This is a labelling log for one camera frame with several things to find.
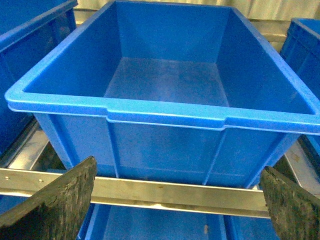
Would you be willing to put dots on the metal shelf front bar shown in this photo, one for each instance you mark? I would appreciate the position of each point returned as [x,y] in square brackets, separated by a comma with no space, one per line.
[146,194]

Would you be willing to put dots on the lower left blue bin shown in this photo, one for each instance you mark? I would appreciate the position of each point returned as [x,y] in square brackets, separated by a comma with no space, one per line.
[110,222]

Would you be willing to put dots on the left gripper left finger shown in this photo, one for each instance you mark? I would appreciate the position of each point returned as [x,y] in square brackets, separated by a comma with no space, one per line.
[57,211]

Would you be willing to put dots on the blue plastic bin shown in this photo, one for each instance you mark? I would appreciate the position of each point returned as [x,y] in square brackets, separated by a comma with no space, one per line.
[301,51]
[169,92]

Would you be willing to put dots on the lower right blue bin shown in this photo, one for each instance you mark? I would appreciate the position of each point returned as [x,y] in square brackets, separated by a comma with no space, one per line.
[249,228]

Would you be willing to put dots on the far left blue bin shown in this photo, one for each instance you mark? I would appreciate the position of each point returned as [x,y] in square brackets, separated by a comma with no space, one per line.
[29,30]

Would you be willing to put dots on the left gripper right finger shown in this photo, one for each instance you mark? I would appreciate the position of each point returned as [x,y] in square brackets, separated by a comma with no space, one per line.
[294,212]

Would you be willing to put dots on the left blue plastic bin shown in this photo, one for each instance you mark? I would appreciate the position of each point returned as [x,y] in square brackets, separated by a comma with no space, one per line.
[169,92]

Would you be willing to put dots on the right blue plastic bin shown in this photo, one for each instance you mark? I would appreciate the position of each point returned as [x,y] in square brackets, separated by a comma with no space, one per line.
[301,51]

